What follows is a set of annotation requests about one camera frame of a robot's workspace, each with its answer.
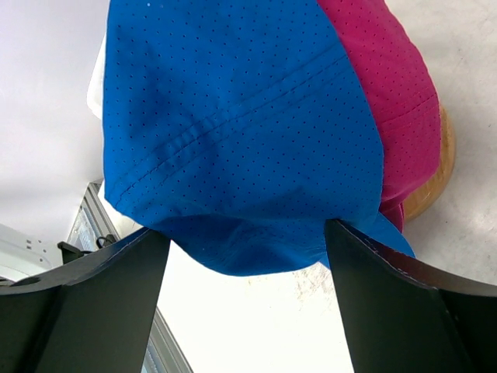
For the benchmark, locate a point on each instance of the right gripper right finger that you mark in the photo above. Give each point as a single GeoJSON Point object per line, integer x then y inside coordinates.
{"type": "Point", "coordinates": [402, 315]}

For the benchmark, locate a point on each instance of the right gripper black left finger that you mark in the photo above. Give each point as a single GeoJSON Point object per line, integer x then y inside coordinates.
{"type": "Point", "coordinates": [93, 314]}

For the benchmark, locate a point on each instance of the wooden hat stand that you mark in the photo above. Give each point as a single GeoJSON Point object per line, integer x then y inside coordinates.
{"type": "Point", "coordinates": [427, 194]}

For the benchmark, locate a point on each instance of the pink cap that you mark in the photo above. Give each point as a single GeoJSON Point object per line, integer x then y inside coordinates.
{"type": "Point", "coordinates": [400, 93]}

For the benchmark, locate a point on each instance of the blue cap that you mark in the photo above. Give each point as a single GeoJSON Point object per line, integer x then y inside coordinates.
{"type": "Point", "coordinates": [237, 129]}

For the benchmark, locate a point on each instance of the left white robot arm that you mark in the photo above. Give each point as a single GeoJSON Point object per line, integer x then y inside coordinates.
{"type": "Point", "coordinates": [24, 256]}

